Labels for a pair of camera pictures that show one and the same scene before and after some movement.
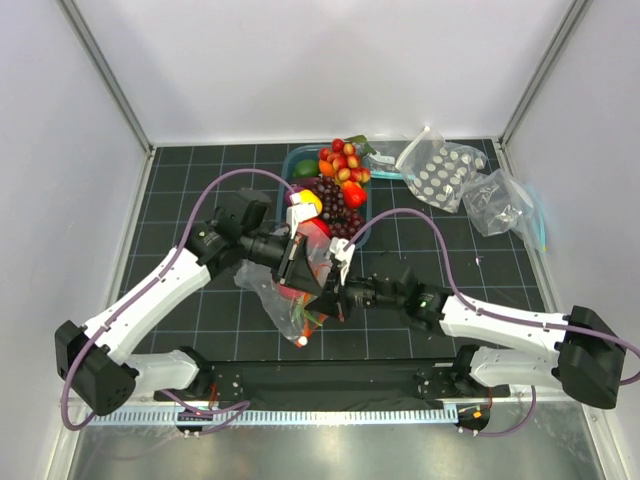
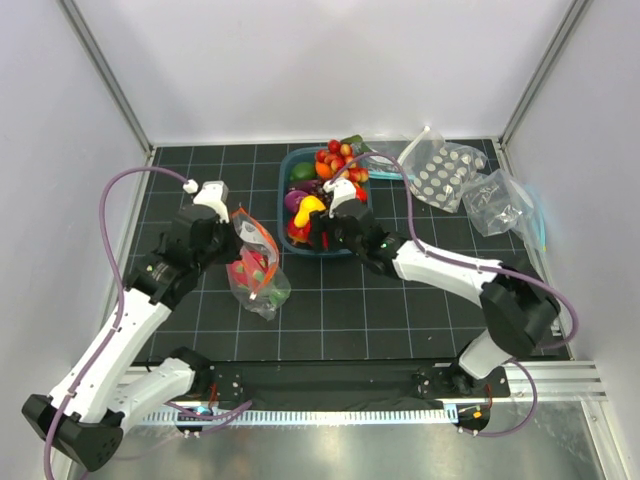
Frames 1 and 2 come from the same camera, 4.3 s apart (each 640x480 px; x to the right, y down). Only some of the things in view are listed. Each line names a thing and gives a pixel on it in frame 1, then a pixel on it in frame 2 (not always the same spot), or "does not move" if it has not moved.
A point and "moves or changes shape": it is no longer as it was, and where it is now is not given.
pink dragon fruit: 306,320 -> 249,272
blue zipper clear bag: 497,201 does not move
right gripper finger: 325,303 -> 321,222
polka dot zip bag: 436,171 does not move
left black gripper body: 290,257 -> 223,248
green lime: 306,168 does not move
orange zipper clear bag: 286,304 moves or changes shape
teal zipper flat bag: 382,166 does not move
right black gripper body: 356,291 -> 351,244
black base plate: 335,380 does not move
